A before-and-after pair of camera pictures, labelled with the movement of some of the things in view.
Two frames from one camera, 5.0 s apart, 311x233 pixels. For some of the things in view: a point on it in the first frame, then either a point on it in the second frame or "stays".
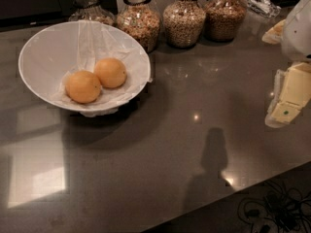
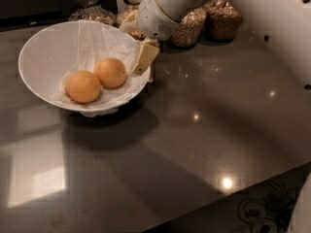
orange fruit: x=111 y=73 stays
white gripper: x=297 y=33 to x=151 y=19
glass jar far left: x=86 y=5 stays
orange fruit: x=83 y=86 stays
